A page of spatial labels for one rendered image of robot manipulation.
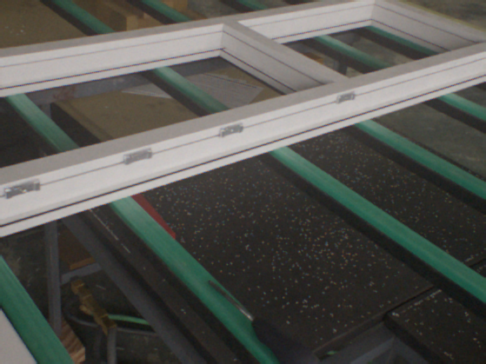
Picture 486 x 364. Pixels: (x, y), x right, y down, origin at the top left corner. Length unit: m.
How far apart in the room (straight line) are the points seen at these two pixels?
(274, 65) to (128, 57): 0.33
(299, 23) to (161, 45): 0.44
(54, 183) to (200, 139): 0.27
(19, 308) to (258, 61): 0.88
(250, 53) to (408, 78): 0.36
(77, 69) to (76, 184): 0.47
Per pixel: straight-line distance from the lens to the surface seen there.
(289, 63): 1.44
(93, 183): 1.01
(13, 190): 0.95
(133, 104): 1.84
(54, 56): 1.39
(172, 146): 1.06
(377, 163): 1.80
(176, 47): 1.54
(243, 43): 1.55
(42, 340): 0.81
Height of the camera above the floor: 1.44
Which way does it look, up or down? 32 degrees down
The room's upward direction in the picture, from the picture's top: 7 degrees clockwise
